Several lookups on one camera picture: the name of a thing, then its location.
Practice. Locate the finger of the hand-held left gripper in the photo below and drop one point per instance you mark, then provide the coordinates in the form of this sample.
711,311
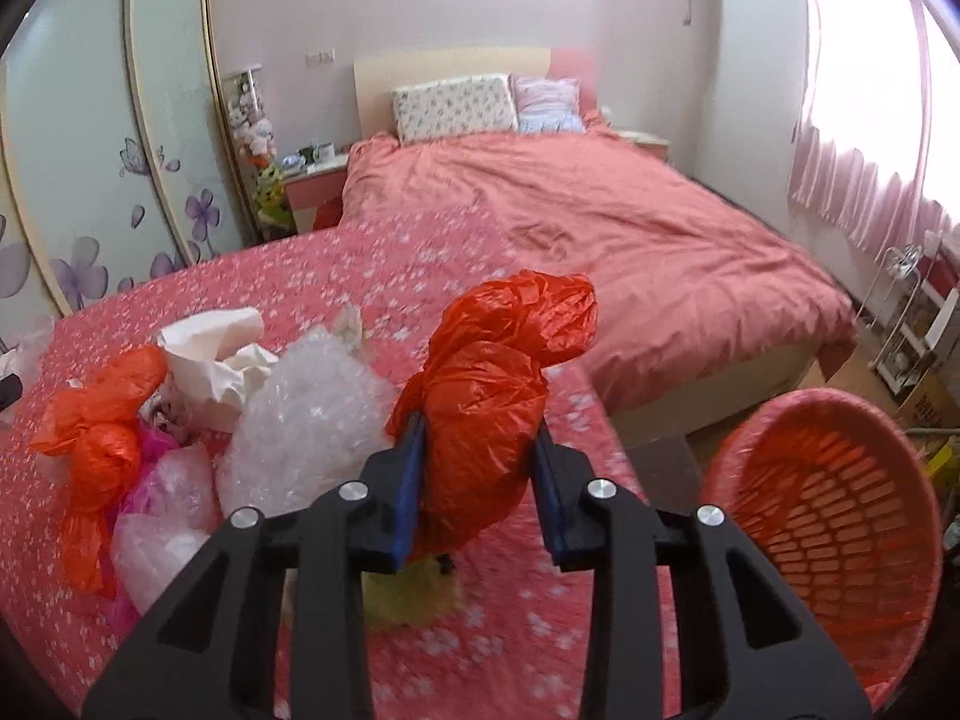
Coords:
9,392

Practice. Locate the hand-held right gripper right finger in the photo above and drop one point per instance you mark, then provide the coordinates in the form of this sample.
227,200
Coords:
544,499

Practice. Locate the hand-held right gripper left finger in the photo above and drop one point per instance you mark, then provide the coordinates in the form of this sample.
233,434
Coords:
409,491

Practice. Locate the knotted orange plastic bag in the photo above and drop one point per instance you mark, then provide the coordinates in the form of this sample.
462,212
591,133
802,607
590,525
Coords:
480,427

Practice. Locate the green paw print bag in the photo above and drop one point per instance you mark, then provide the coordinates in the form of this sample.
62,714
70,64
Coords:
409,600

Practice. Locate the clear bubble wrap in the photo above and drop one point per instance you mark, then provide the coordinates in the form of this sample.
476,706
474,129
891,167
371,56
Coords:
300,412

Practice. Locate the magenta plastic bag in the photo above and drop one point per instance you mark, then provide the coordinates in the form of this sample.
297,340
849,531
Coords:
154,444

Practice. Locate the clear plastic bag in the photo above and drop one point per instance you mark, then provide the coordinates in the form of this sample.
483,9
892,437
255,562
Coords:
172,499

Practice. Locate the pink plastic basket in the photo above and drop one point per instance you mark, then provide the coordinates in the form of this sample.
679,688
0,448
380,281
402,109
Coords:
825,525

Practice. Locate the crumpled white paper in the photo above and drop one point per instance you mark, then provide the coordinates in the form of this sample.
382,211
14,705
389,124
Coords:
202,345

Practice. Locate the beige bed base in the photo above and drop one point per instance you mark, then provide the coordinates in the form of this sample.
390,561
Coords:
712,390

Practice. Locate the bed with pink duvet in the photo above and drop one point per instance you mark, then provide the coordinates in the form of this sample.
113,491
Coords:
637,240

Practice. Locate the wardrobe with purple flowers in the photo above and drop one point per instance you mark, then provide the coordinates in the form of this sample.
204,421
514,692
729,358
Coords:
90,127

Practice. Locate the pink and white nightstand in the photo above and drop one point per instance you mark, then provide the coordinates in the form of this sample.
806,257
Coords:
315,191

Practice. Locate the green yellow plush toy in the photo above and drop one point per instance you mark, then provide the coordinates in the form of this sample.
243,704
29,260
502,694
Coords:
271,195

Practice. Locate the white mug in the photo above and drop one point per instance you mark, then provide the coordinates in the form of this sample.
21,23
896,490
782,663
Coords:
322,151

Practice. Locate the white plush toy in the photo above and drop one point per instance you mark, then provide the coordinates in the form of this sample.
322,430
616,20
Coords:
251,127

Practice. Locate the pale bedside table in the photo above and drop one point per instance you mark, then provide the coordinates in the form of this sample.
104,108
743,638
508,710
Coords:
645,141

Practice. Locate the white floral pillow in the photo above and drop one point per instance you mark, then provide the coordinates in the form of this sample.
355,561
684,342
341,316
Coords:
454,109

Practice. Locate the cardboard box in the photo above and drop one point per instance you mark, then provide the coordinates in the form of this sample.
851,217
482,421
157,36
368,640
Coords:
930,405

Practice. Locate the pink striped pillow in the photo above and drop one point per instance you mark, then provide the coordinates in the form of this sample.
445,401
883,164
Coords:
547,101

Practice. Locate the pink curtain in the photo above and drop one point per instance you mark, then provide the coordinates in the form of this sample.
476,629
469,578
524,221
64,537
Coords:
847,127

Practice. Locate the wall socket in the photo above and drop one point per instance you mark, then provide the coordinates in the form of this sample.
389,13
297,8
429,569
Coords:
320,58

